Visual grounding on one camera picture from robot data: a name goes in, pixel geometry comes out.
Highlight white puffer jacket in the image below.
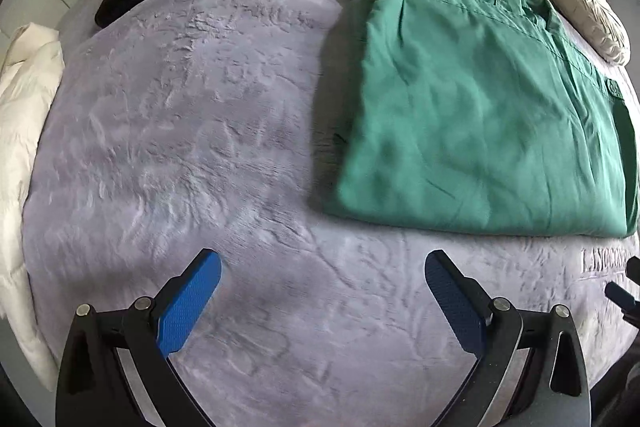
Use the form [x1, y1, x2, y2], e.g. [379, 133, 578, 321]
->
[0, 23, 65, 392]

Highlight green work jacket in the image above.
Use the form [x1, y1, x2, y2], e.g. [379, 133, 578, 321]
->
[314, 0, 640, 239]

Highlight cream round pleated pillow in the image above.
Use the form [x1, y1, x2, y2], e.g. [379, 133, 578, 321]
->
[532, 0, 630, 66]

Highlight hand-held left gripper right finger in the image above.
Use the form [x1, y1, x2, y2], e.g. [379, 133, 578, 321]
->
[424, 249, 593, 427]

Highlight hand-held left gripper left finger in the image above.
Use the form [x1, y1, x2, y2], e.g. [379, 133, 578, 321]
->
[55, 248, 222, 427]

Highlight lavender grey bed blanket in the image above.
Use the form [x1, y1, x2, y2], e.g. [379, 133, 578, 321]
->
[22, 0, 640, 427]

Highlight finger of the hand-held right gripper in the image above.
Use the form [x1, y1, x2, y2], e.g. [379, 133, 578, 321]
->
[604, 283, 640, 324]

